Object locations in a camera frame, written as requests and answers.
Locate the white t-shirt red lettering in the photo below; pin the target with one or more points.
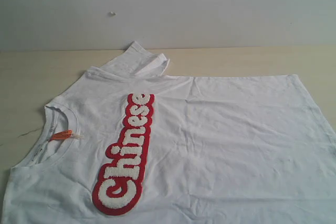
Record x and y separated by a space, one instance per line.
151 148

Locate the orange neck tag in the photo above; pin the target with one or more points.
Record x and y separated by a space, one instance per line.
61 135

